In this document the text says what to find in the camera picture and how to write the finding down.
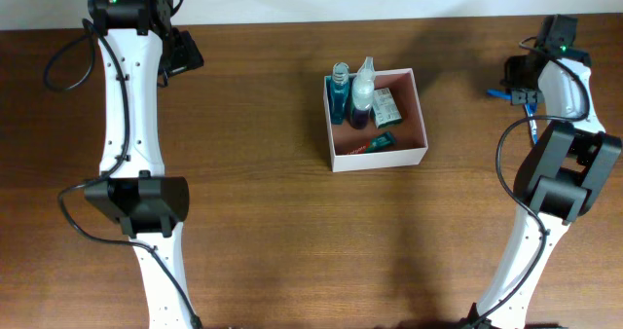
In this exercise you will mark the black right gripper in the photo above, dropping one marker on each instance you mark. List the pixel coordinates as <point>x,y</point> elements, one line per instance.
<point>526,95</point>

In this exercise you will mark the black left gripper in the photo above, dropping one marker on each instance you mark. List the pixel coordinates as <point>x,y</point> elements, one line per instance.
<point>186,54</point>

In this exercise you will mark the blue disposable razor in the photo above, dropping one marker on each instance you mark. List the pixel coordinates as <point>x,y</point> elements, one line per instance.
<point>499,94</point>

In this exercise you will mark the blue white toothbrush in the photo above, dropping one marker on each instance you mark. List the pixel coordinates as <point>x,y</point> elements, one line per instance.
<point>530,111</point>

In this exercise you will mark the green white soap box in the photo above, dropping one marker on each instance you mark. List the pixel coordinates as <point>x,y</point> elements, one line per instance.
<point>385,112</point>

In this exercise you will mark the red green toothpaste tube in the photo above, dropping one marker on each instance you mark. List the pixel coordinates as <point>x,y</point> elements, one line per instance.
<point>377,144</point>

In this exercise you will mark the clear purple spray bottle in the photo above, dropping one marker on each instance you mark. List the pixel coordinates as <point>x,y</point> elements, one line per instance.
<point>362,94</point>

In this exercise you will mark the blue mouthwash bottle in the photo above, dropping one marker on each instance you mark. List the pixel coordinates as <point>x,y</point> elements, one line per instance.
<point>339,90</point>

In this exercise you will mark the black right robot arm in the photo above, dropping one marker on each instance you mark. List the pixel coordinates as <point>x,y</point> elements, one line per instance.
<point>562,175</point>

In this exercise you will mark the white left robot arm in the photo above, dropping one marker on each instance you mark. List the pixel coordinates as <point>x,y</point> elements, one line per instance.
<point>140,50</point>

